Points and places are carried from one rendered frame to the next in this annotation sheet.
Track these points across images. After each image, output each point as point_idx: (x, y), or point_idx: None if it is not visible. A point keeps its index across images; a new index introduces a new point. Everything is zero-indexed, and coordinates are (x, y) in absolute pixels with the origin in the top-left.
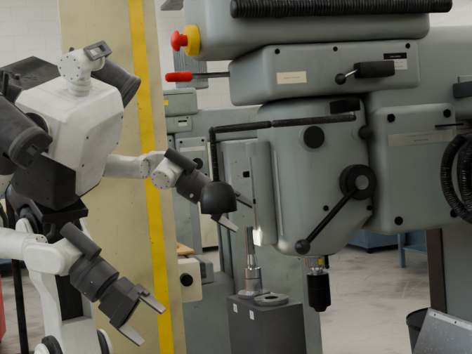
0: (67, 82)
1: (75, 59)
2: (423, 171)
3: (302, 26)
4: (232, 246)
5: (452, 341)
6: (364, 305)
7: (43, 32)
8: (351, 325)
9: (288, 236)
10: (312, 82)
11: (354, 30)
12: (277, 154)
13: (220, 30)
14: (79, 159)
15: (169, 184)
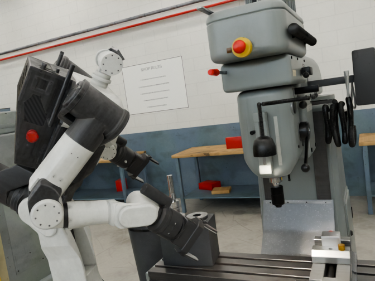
0: (97, 76)
1: (119, 57)
2: (311, 124)
3: (295, 44)
4: None
5: (290, 212)
6: None
7: None
8: None
9: (284, 165)
10: (296, 76)
11: (300, 49)
12: (277, 118)
13: (279, 41)
14: (117, 136)
15: (115, 155)
